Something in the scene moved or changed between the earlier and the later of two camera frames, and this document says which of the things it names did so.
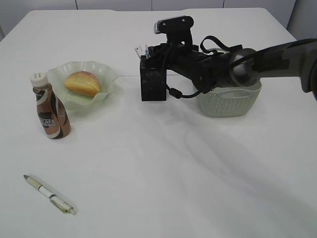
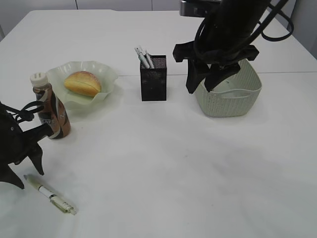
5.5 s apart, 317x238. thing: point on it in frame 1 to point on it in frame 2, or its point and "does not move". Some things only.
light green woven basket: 226,100 does not move
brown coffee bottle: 53,113 does not move
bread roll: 83,83 does not move
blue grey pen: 147,53 to 142,58
